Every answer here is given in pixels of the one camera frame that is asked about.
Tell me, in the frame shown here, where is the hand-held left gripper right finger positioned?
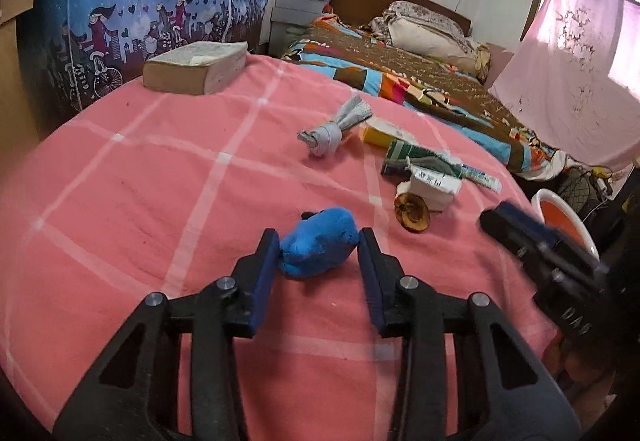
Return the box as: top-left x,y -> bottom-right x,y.
357,227 -> 583,441

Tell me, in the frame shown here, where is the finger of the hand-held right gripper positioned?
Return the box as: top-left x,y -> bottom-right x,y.
479,210 -> 556,283
499,201 -> 601,268

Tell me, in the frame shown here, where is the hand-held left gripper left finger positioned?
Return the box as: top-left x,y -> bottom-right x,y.
52,228 -> 281,441

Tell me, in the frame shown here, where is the orange basin with white rim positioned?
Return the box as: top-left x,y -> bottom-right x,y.
531,189 -> 600,262

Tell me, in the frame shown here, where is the blue cloth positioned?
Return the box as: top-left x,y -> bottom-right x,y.
278,207 -> 360,279

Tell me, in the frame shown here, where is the black mesh object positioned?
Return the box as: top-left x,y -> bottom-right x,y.
557,168 -> 603,216

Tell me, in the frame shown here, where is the green and white tube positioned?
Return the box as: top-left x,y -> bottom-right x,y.
450,161 -> 502,194

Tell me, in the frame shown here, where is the brown dried peel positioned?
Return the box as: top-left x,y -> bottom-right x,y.
393,193 -> 431,233

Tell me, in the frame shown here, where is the white carton box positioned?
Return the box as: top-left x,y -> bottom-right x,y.
397,161 -> 463,214

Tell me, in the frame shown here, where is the green and white packet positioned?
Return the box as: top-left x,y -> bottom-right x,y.
381,138 -> 463,179

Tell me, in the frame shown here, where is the yellow cylindrical bottle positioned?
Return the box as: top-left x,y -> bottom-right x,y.
361,117 -> 418,149

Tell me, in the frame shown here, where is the pink plaid bedsheet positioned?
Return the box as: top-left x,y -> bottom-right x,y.
0,53 -> 566,441

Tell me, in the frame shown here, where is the grey knotted cloth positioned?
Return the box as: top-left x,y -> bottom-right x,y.
297,96 -> 373,158

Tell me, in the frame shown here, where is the pink floral curtain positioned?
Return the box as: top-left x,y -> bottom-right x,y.
487,0 -> 640,172

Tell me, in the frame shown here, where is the cream pillow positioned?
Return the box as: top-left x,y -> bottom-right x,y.
390,23 -> 491,76

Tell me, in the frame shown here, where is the colourful striped blanket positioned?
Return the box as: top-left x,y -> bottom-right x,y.
282,13 -> 581,179

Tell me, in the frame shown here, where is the thick old book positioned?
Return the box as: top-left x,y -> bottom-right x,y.
142,41 -> 249,96

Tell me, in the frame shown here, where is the floral pillow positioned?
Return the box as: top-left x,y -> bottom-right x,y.
370,1 -> 468,39

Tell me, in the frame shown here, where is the grey nightstand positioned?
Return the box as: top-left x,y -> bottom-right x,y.
270,0 -> 331,56

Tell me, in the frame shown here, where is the wooden board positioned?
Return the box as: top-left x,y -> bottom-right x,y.
0,0 -> 41,156

